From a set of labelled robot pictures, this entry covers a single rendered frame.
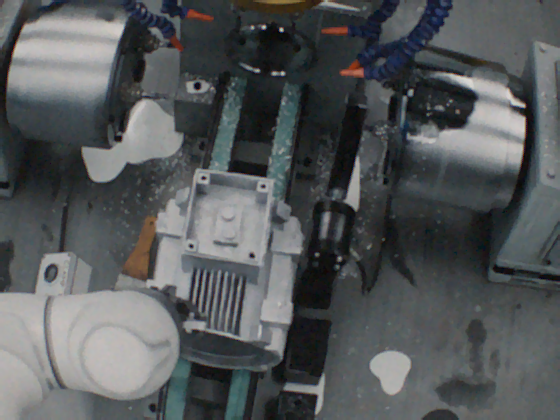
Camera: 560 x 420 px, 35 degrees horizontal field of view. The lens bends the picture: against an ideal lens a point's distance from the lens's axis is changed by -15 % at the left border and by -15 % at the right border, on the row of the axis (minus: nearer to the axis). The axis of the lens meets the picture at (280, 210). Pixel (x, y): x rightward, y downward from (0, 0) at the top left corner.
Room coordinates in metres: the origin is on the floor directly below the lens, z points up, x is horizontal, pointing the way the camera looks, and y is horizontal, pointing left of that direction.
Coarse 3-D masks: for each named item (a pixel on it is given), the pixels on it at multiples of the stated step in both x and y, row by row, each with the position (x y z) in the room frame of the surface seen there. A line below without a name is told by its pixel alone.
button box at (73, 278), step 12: (72, 252) 0.50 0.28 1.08; (48, 264) 0.48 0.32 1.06; (60, 264) 0.48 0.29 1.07; (72, 264) 0.48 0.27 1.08; (84, 264) 0.49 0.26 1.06; (60, 276) 0.46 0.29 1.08; (72, 276) 0.46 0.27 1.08; (84, 276) 0.48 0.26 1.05; (36, 288) 0.44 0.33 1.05; (48, 288) 0.44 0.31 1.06; (60, 288) 0.44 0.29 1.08; (72, 288) 0.45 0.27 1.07; (84, 288) 0.46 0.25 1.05
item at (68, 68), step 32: (64, 0) 0.91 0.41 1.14; (96, 0) 0.92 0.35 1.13; (32, 32) 0.83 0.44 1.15; (64, 32) 0.82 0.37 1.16; (96, 32) 0.82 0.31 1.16; (128, 32) 0.84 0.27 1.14; (32, 64) 0.77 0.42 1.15; (64, 64) 0.77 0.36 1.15; (96, 64) 0.77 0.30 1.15; (128, 64) 0.82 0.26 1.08; (32, 96) 0.73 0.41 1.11; (64, 96) 0.73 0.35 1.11; (96, 96) 0.73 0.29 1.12; (128, 96) 0.76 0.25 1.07; (32, 128) 0.71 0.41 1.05; (64, 128) 0.71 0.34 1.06; (96, 128) 0.71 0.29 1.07
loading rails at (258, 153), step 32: (224, 96) 0.88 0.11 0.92; (288, 96) 0.89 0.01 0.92; (224, 128) 0.82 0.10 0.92; (224, 160) 0.76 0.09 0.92; (256, 160) 0.81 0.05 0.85; (288, 160) 0.77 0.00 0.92; (288, 192) 0.71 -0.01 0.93; (192, 384) 0.41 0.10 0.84; (224, 384) 0.42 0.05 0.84; (256, 384) 0.40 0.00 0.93; (160, 416) 0.32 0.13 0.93
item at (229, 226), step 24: (192, 192) 0.58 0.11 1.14; (240, 192) 0.61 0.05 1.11; (264, 192) 0.60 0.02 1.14; (192, 216) 0.56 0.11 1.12; (216, 216) 0.57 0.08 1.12; (240, 216) 0.57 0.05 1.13; (264, 216) 0.58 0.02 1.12; (192, 240) 0.53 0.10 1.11; (216, 240) 0.53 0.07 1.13; (240, 240) 0.54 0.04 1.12; (264, 240) 0.53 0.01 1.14; (192, 264) 0.50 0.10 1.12; (216, 264) 0.50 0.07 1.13; (240, 264) 0.50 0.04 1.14
